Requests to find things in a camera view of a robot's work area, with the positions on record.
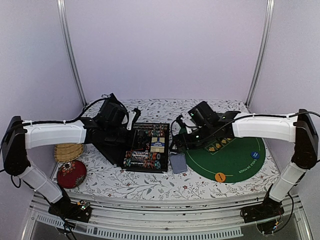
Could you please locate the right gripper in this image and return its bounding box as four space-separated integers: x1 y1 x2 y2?
168 124 214 155

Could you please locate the black poker chip case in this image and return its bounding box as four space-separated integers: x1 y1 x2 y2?
92 92 173 173

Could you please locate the orange big blind button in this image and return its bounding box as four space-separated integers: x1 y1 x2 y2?
214 172 227 183

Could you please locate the blue small blind button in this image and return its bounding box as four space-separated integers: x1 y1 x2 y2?
250 151 260 160

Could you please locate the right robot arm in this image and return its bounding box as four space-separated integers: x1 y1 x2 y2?
169 101 319 218

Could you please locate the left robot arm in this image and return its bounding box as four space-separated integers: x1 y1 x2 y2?
0 98 141 217

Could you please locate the green poker felt mat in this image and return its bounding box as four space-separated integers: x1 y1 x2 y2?
184 137 266 184

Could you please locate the blue playing card deck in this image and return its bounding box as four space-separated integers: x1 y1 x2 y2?
170 153 188 174

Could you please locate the woven wicker basket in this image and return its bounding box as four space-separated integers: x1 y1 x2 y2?
54 143 84 163

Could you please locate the floral tablecloth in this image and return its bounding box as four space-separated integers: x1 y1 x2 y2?
51 98 281 201

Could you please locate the poker chip row near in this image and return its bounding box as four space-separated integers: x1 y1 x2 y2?
123 151 168 172

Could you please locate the boxed playing cards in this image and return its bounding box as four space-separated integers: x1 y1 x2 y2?
150 136 166 153

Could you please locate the red embroidered round cushion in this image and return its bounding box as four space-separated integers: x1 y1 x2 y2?
56 160 87 189

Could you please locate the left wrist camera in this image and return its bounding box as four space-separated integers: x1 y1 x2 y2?
126 108 141 131

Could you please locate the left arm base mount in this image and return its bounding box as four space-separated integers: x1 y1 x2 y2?
48 197 92 223

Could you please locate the front aluminium rail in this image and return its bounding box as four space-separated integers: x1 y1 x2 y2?
21 193 313 240

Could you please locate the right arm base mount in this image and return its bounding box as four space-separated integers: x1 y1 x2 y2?
240 197 285 235

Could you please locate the right aluminium frame post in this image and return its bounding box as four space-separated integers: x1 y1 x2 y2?
245 0 275 109

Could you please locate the aluminium frame post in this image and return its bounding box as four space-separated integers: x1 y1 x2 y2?
245 0 275 109
56 0 87 106

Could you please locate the left aluminium frame post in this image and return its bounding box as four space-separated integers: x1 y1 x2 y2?
56 0 87 106

